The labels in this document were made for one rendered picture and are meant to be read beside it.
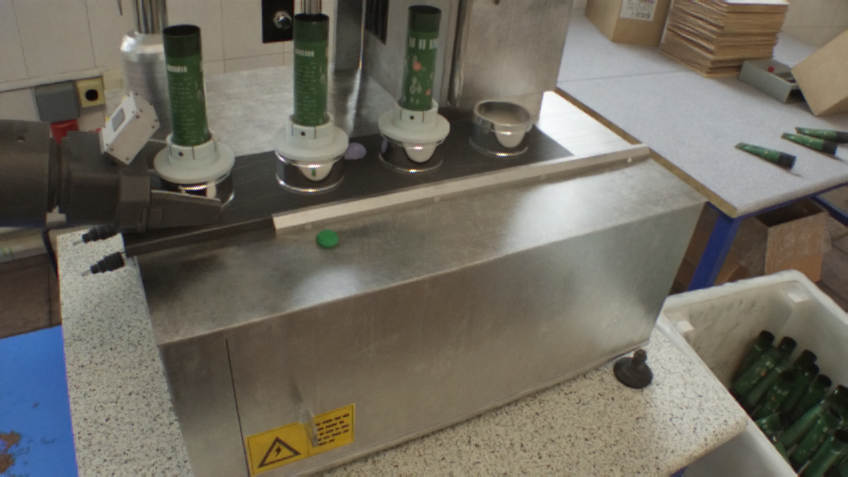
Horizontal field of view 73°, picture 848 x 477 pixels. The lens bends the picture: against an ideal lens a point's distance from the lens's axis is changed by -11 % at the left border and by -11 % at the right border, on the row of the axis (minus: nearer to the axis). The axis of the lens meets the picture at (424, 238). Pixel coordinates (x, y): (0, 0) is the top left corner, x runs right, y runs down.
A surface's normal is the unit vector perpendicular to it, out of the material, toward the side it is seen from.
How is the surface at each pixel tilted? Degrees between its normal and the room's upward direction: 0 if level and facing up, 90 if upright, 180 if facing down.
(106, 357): 0
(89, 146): 15
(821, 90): 90
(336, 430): 90
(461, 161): 0
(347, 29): 90
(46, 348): 0
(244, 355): 90
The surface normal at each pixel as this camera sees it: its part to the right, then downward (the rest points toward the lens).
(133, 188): 0.55, -0.19
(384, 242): 0.09, -0.81
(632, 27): 0.10, 0.59
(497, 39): 0.47, 0.55
